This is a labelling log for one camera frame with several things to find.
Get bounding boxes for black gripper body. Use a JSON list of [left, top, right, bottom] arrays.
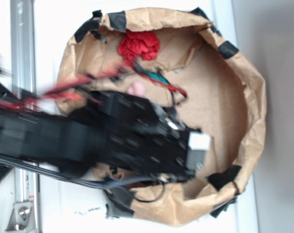
[[86, 90, 211, 182]]

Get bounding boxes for dark blue rope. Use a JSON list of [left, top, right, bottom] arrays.
[[103, 176, 128, 188]]

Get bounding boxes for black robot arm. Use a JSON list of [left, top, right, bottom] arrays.
[[0, 90, 211, 182]]

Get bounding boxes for brown paper bag bin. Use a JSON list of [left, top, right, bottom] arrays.
[[58, 8, 266, 226]]

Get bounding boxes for crumpled red cloth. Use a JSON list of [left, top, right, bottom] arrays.
[[117, 30, 160, 62]]

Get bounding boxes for pink plush bunny keychain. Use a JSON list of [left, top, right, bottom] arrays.
[[127, 81, 146, 97]]

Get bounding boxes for grey ribbon cable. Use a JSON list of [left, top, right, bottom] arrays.
[[0, 156, 162, 189]]

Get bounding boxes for red and black cable bundle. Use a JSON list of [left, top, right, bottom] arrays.
[[0, 36, 189, 110]]

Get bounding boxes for metal corner bracket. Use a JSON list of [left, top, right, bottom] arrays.
[[5, 201, 37, 233]]

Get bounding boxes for aluminium frame rail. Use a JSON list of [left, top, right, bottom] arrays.
[[10, 0, 42, 233]]

